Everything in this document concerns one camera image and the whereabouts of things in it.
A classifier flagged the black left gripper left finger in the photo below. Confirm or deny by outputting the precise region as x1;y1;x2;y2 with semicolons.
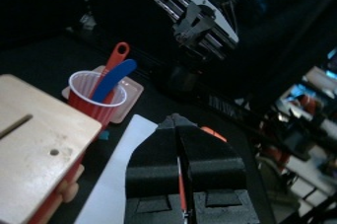
124;112;186;224

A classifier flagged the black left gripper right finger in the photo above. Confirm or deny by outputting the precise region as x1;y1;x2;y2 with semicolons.
173;114;264;224

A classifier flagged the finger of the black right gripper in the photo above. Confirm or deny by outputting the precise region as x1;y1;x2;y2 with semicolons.
172;2;204;43
186;14;217;50

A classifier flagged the small teal dough piece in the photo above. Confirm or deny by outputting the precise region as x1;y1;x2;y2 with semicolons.
97;130;112;141

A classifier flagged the round wooden drawer knob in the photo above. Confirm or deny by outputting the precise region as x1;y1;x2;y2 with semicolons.
58;164;85;204

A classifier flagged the wooden drawer box red body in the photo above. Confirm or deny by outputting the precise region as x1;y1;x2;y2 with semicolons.
0;73;102;224

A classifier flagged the white flat cutting mat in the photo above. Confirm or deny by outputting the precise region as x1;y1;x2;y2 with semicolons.
72;113;160;224

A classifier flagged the red chair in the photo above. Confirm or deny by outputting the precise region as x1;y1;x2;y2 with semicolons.
261;143;292;169

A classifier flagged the orange-red plastic tool with hole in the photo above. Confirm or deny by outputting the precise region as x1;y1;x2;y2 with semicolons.
88;41;132;102

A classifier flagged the red plastic cup white inside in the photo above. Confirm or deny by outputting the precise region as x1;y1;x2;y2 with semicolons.
66;70;129;131

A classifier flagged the blue plastic knife tool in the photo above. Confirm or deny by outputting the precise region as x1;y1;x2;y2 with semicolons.
89;58;138;105

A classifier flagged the white desk with gear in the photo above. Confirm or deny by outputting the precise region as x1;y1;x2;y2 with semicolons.
272;66;337;202

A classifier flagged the black hanging cable with connector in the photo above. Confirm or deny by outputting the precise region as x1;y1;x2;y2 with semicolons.
72;0;98;34

